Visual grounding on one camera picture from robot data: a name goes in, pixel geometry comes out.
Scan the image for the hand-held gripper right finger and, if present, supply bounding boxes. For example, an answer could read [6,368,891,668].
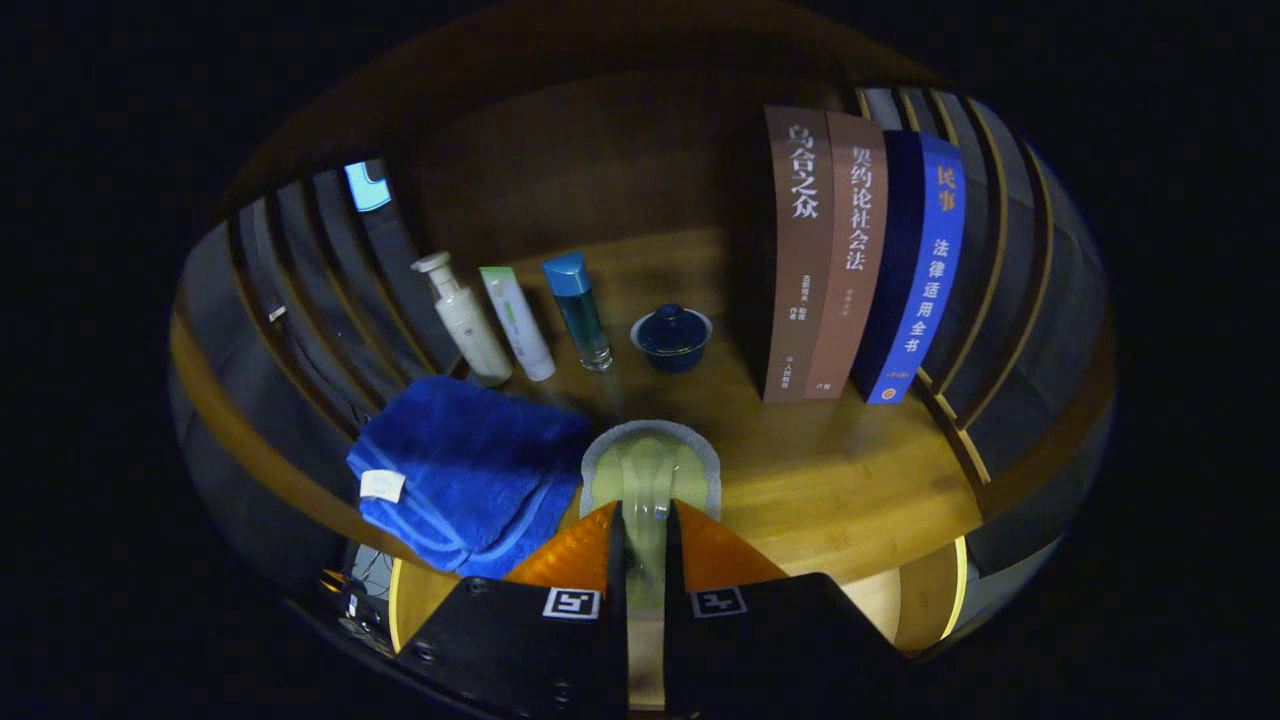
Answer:
[663,498,901,720]

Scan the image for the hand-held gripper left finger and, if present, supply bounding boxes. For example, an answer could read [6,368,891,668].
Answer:
[400,500,629,720]

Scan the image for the wooden countertop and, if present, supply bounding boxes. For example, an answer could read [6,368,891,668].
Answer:
[350,230,986,586]

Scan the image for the wooden cabinet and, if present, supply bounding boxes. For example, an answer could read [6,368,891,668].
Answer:
[168,0,1118,621]

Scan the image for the blue towel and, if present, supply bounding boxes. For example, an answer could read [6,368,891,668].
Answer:
[346,376,591,581]

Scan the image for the blue lidded teacup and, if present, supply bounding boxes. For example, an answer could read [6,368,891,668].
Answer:
[630,304,715,375]

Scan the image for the white green tube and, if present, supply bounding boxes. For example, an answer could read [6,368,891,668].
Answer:
[478,266,557,383]

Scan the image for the teal bottle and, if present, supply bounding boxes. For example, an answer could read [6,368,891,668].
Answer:
[541,251,614,373]

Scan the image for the white pump bottle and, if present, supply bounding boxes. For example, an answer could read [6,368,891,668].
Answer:
[411,251,514,387]

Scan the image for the brown book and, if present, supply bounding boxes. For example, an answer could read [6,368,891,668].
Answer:
[762,105,835,404]
[803,112,889,401]

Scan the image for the blue book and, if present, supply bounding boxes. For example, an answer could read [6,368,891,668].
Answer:
[850,130,967,406]

